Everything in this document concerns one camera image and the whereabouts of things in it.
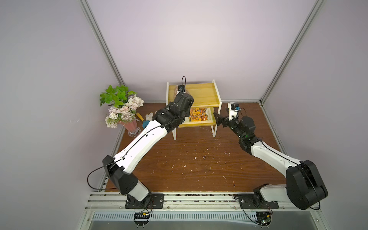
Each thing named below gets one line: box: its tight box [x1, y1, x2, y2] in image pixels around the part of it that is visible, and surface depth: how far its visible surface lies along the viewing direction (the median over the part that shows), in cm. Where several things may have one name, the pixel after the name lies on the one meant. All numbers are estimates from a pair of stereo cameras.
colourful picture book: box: [188, 107, 208, 122], surface depth 92 cm
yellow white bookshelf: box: [165, 79, 222, 141], surface depth 85 cm
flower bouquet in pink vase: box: [100, 84, 145, 138], surface depth 79 cm
